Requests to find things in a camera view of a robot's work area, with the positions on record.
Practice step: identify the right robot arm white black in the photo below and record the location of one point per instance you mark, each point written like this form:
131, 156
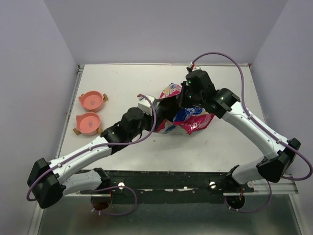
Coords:
198, 90

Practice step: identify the black mounting base rail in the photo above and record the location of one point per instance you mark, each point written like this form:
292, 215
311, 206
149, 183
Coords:
166, 187

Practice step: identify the pink cat-shaped pet bowl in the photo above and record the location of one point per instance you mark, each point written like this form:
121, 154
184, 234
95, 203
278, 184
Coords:
89, 123

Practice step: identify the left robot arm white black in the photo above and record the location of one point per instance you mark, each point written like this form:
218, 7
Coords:
49, 181

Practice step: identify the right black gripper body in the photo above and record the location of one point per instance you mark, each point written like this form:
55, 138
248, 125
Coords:
187, 99

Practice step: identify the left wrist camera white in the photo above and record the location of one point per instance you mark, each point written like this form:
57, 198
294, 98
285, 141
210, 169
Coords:
145, 103

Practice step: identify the pet food bag pink white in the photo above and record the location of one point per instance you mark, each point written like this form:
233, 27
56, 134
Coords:
185, 115

